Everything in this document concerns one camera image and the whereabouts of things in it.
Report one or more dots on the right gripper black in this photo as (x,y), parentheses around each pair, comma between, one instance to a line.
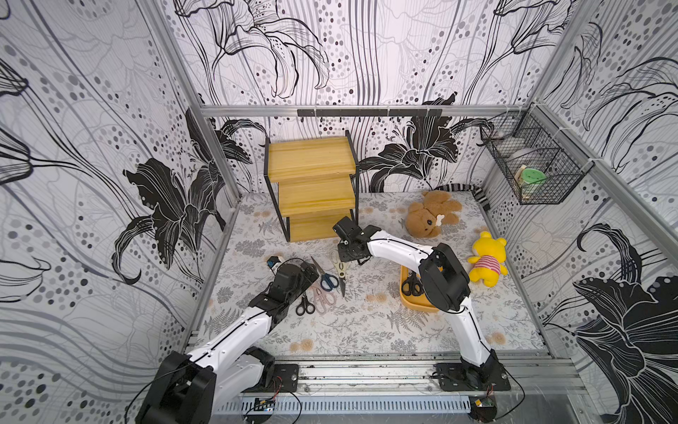
(350,246)

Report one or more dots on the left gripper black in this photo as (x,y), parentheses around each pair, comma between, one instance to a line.
(305,280)

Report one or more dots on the beige kitchen scissors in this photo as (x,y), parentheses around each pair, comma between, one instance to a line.
(341,268)

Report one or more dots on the blue handled scissors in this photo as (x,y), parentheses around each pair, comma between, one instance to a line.
(327,282)

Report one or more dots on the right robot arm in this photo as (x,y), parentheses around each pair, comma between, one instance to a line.
(444,279)

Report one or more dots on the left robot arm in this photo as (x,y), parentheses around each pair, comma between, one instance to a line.
(189,386)

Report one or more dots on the small black scissors left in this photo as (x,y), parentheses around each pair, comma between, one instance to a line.
(305,306)

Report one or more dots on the pink scissors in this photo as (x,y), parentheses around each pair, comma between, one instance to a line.
(324,301)

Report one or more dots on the yellow storage box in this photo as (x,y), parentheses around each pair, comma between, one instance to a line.
(420,303)

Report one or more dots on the brown teddy bear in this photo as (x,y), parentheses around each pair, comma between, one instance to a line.
(426,218)

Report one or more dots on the wooden tiered shelf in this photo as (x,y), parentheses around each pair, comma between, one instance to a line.
(313,184)

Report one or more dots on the striped plush tail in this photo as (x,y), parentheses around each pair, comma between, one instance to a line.
(477,192)

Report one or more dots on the yellow plush bear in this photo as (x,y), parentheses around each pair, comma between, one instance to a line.
(488,260)

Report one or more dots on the green lidded jar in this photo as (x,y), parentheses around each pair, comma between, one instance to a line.
(530,181)

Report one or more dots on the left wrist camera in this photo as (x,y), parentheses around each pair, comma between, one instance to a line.
(274,262)

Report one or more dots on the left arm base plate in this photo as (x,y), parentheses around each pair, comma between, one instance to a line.
(280,377)

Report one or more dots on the white cable duct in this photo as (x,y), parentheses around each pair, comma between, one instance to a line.
(325,405)

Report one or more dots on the black hook rail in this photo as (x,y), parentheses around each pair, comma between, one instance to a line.
(380,112)

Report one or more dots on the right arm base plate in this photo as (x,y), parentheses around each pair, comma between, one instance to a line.
(454,377)

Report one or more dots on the black wire basket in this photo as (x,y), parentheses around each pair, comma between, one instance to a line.
(528,139)

